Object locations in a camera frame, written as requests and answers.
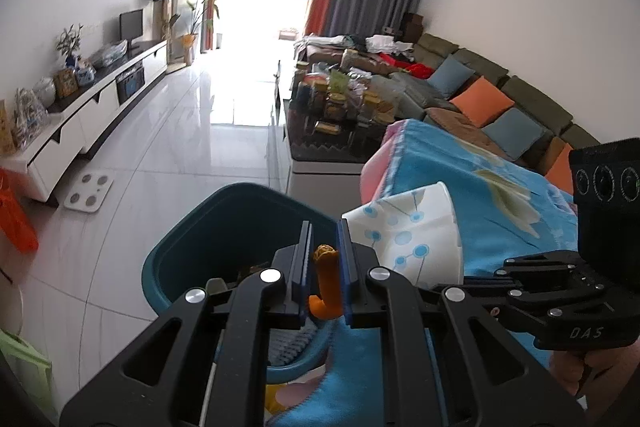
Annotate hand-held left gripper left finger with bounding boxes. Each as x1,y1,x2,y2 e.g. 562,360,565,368
59,221,315,427

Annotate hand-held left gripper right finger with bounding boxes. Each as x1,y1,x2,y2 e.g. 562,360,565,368
337,219,587,427

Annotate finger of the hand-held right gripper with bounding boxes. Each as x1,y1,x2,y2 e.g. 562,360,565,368
462,275,523,292
430,283,523,309

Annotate orange peel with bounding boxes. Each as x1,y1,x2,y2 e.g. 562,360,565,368
307,244,346,321

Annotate white blue-dotted paper cup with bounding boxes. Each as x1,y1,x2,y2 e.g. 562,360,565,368
342,181,464,294

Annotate teal plastic bin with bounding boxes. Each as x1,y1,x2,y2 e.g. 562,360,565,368
141,183,347,384

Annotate person's right hand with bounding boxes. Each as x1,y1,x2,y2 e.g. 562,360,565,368
550,341,640,409

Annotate orange cushion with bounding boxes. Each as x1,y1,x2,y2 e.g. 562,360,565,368
544,146,576,196
449,77,516,128

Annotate blue floral blanket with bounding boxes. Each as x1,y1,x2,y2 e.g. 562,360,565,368
265,119,585,427

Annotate dark brush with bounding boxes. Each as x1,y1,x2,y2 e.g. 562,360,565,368
270,322,321,367

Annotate dark coffee table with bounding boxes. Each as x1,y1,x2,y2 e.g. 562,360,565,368
281,62,402,181

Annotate large blue cushion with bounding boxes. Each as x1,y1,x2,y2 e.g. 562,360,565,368
482,108,546,160

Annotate group of food jars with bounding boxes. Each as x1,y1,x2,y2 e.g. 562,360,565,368
292,69,397,138

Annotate green sofa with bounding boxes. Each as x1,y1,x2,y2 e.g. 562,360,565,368
295,32,602,188

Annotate small blue cushion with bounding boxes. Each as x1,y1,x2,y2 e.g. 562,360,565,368
427,56,475,99

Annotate pile of clothes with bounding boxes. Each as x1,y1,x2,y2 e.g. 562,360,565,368
295,34,437,78

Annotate white bathroom scale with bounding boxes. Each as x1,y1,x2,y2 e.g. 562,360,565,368
63,172,115,210

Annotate white and black cabinet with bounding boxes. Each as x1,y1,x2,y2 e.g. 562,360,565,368
0,39,170,208

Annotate tall potted plant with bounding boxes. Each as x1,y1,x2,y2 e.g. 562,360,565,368
184,0,221,66

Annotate clear plastic bag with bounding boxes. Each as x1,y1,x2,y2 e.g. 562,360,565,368
90,41,127,69

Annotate blue and white porcelain jar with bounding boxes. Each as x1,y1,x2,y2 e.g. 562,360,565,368
75,59,97,87

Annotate orange plastic bag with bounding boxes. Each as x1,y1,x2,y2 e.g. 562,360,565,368
0,167,40,254

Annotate small black monitor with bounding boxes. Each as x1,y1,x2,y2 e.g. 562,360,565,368
119,9,146,48

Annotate light green stool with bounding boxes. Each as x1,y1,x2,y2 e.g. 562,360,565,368
0,329,55,416

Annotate brown framed picture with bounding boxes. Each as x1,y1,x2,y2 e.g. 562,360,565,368
54,69,79,100

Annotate glass ornament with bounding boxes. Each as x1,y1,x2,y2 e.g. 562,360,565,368
12,88,49,148

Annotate plant in blue vase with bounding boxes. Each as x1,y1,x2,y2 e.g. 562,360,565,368
56,24,84,70

